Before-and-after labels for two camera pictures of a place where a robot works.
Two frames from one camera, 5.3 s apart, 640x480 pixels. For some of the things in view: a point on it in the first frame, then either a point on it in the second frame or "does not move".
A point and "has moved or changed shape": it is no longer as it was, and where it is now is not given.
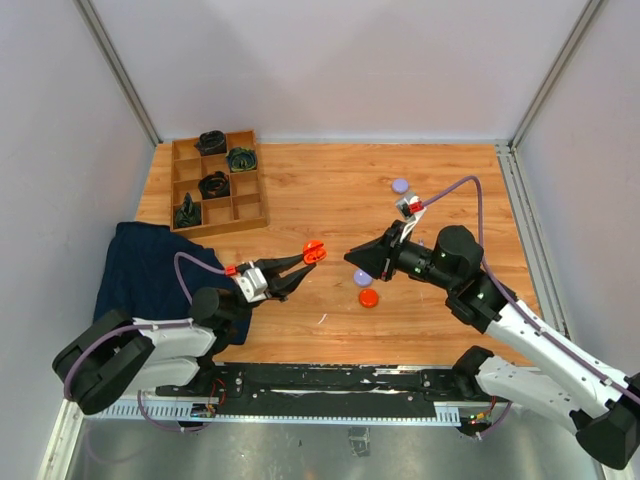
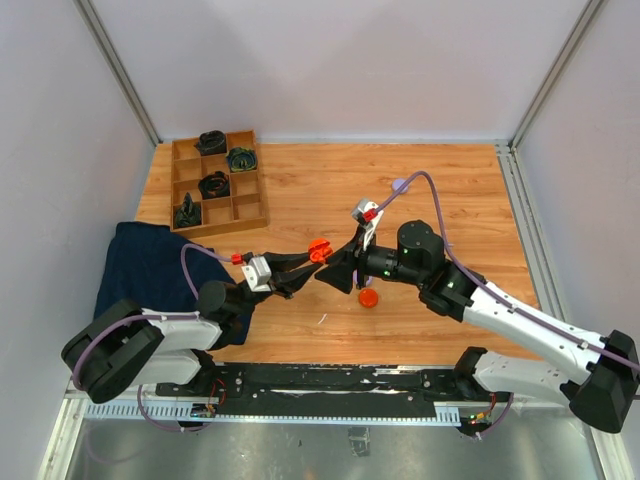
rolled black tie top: (211, 142) does not move
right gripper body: (397, 232) to (360, 259)
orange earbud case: (368, 298) does not move
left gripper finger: (288, 283) does not move
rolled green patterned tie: (241, 159) does not move
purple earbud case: (400, 186) does not move
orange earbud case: (314, 251) has moved or changed shape
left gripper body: (272, 286) does not move
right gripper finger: (374, 257) to (338, 273)
